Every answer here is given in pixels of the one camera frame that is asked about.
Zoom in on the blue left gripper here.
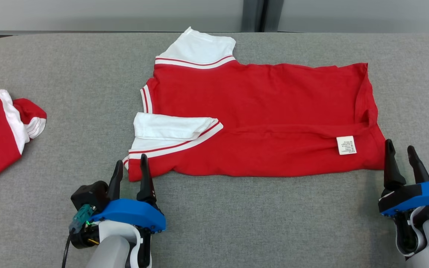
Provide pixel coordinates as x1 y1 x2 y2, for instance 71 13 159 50
90 153 166 233

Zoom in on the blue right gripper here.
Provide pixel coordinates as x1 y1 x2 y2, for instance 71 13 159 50
378 139 429 217

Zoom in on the red shirt with white sleeves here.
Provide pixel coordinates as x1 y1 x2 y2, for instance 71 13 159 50
123 27 386 182

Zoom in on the grey partition post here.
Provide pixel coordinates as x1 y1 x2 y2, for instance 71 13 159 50
266 0 279 33
241 0 264 33

